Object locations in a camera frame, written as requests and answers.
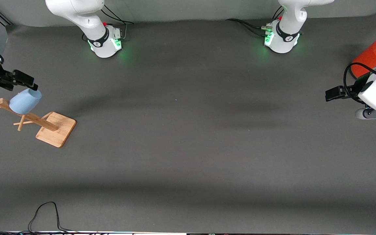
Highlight light blue plastic cup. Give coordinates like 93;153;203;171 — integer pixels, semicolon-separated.
9;88;42;115

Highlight wooden cup rack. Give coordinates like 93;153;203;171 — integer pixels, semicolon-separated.
0;98;77;148

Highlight orange cylindrical can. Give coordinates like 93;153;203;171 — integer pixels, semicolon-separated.
351;37;376;80

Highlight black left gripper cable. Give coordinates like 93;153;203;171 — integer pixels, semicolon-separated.
343;62;376;99

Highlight aluminium frame rail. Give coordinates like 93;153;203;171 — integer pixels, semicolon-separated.
0;9;13;27

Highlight black left arm base cables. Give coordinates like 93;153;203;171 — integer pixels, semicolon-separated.
225;6;284;37

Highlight black arm base cables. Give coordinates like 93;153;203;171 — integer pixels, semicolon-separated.
225;6;284;37
101;5;135;41

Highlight black right arm base cables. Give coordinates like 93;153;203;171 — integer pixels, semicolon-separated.
101;5;135;41

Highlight black looped cable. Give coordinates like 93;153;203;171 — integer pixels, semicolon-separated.
28;201;77;234

